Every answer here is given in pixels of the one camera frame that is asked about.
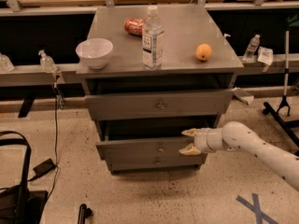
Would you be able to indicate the clear container at left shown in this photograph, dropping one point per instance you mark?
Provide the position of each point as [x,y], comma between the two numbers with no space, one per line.
[5,63]

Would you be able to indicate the grey top drawer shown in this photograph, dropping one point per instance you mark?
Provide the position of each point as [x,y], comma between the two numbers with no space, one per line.
[163,104]

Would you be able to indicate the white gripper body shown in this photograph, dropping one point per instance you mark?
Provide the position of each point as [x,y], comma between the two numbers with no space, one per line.
[202,139]

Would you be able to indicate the clear water bottle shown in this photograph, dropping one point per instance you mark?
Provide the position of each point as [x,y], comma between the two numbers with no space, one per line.
[152,40]

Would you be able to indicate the grey bottom drawer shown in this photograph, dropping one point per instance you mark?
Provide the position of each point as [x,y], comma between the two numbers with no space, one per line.
[143,163]

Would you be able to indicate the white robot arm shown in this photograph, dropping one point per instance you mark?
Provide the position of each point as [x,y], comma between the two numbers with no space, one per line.
[237,136]

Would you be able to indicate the small background water bottle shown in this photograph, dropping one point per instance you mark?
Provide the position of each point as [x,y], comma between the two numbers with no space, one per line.
[251,48]

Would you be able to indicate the grey drawer cabinet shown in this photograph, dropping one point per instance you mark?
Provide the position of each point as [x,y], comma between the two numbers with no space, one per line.
[185,28]

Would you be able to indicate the small box on floor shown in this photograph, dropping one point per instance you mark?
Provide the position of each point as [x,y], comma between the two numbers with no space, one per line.
[243,96]

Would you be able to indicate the red soda can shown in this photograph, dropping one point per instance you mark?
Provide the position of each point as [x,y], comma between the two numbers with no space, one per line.
[134,26]

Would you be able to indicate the black power adapter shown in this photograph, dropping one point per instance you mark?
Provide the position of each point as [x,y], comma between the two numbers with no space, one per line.
[44,167]

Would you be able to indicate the black bag with strap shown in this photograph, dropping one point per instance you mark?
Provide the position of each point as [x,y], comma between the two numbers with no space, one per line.
[17,204]

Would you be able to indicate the white bowl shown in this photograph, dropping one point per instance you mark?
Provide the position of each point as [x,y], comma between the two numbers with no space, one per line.
[95,53]

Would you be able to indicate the orange fruit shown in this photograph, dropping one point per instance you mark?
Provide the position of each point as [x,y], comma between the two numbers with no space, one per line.
[203,52]

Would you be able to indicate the black stand with pole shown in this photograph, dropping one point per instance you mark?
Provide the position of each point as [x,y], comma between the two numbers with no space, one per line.
[291,23]

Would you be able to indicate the long grey shelf rail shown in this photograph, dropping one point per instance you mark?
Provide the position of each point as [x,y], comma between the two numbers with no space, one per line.
[33,75]

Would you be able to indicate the clear sanitizer pump bottle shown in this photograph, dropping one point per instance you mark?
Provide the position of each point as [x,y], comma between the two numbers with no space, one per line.
[47,62]

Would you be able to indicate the grey drawer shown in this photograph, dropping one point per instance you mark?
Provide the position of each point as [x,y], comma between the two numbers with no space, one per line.
[163,104]
[143,163]
[140,138]

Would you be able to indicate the white paper packet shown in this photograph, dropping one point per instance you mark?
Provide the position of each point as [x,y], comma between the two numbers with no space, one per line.
[265,55]

